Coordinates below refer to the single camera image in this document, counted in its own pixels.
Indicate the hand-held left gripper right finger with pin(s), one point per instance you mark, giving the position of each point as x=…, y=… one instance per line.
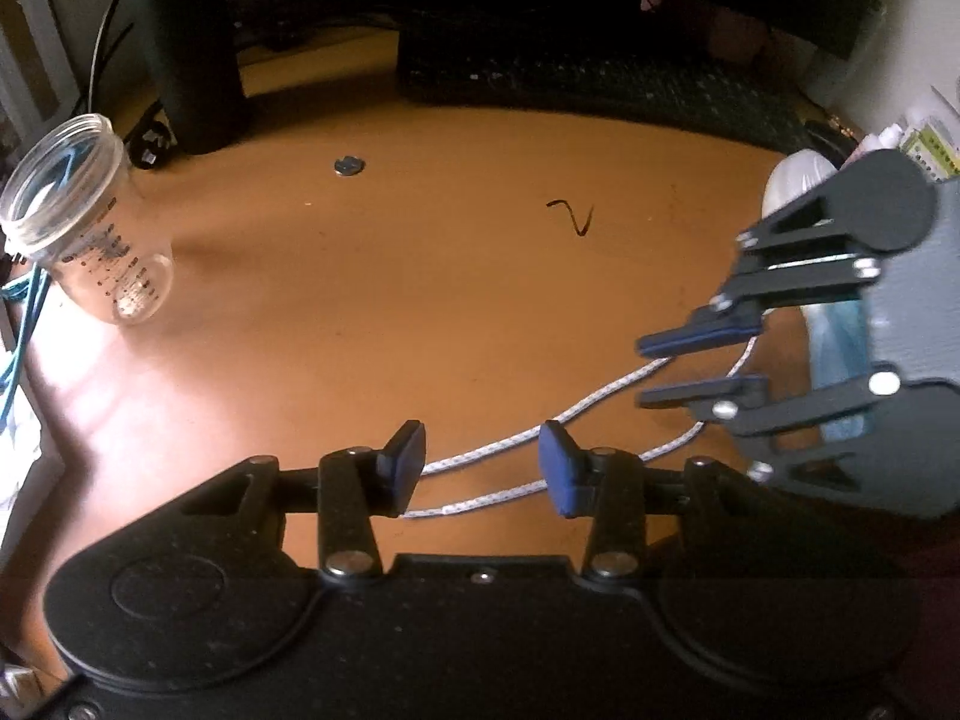
x=559, y=476

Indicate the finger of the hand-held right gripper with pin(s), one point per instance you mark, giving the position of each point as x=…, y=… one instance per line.
x=697, y=392
x=697, y=336

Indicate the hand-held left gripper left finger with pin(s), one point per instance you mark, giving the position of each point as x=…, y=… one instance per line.
x=405, y=465

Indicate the white speckled shoelace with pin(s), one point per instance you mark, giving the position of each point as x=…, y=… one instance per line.
x=495, y=450

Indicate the green and white box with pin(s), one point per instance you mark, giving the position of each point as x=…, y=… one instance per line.
x=934, y=146

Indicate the black computer mouse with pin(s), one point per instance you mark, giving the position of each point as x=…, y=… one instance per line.
x=832, y=141

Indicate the black keyboard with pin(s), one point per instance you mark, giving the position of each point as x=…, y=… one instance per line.
x=600, y=82

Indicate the silver coin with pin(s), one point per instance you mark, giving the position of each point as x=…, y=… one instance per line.
x=349, y=165

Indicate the white crumpled cloth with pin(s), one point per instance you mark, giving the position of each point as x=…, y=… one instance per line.
x=19, y=450

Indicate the clear plastic measuring cup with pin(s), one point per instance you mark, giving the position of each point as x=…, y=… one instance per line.
x=82, y=225

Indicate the black power plug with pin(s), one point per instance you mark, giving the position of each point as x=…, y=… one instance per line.
x=150, y=139

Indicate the black water bottle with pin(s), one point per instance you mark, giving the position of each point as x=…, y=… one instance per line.
x=187, y=37

